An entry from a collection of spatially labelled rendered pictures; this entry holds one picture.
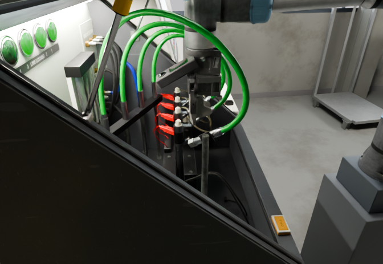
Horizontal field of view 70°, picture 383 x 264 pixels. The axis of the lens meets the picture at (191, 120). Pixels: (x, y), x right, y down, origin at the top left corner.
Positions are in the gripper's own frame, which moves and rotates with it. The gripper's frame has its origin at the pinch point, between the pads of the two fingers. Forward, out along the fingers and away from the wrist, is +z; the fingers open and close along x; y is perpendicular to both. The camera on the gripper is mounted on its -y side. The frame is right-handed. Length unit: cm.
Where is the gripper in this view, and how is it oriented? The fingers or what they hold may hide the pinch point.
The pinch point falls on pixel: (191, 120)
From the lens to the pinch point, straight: 76.1
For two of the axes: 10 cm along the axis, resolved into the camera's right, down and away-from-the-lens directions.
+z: 0.0, 8.8, 4.8
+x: -0.6, -4.8, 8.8
